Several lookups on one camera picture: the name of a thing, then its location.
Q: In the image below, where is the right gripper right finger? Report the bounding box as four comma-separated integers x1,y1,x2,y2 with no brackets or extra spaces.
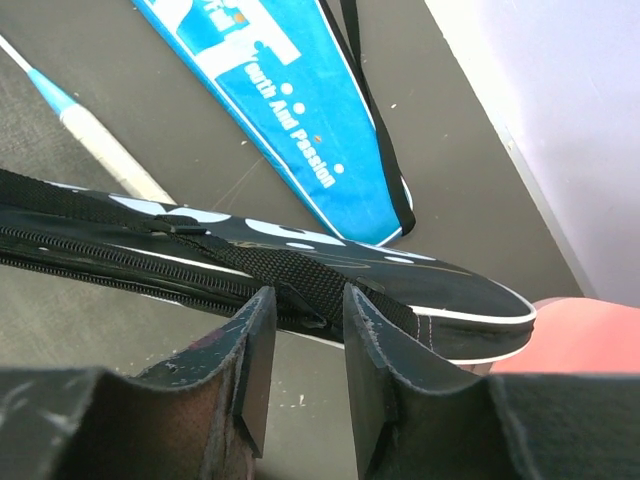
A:
343,285,639,479

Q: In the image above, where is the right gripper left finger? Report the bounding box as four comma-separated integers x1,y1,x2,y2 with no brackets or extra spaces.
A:
1,287,277,479

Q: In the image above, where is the black sport racket bag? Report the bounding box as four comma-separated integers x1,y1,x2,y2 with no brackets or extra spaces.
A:
1,171,537,365

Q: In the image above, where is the blue sport racket bag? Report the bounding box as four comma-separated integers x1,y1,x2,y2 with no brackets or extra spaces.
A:
137,1,416,245

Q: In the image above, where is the blue badminton racket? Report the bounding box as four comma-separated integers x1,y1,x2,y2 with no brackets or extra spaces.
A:
1,36,176,204

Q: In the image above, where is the pink three-tier shelf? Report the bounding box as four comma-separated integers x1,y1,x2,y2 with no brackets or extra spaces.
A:
466,297,639,375

